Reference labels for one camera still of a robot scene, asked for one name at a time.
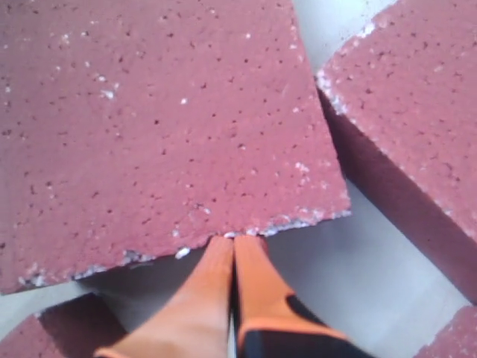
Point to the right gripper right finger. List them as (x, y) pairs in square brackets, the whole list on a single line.
[(272, 320)]

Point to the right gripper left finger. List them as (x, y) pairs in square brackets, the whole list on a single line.
[(195, 322)]

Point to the red brick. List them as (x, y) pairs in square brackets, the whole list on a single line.
[(456, 340), (74, 328), (400, 101), (133, 129)]

